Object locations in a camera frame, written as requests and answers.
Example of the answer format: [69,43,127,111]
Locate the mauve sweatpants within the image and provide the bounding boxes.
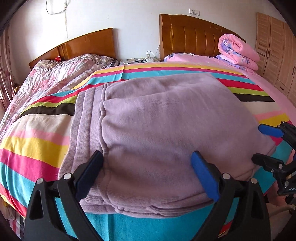
[59,73,275,218]

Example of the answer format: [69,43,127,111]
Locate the pink bed sheet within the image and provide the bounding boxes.
[164,53,296,126]

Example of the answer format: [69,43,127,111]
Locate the plaid checked bed sheet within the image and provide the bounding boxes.
[8,210,25,240]

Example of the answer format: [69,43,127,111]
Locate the light wood wardrobe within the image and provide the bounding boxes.
[255,13,295,104]

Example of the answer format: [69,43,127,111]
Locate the rolled pink floral duvet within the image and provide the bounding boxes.
[217,34,260,71]

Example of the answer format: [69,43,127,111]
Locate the pink floral curtain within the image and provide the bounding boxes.
[0,25,15,110]

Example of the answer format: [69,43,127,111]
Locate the pink floral quilt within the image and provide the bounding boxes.
[1,54,119,138]

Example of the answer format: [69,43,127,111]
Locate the right wooden headboard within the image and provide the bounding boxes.
[159,14,238,60]

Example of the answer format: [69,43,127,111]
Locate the wooden headboard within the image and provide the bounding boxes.
[29,28,116,69]
[159,14,238,60]

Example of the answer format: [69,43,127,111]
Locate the white power strip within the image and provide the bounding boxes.
[145,53,154,63]

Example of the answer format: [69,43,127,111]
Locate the red object at headboard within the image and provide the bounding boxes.
[54,56,61,62]

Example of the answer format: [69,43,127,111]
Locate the bedside table with cloth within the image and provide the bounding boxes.
[119,57,159,65]

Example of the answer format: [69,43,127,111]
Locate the left wooden headboard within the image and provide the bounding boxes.
[29,28,116,69]

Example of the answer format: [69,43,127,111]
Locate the white wall socket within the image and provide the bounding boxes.
[189,8,200,16]

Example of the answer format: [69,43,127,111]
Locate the air conditioner power cable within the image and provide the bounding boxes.
[45,0,70,40]

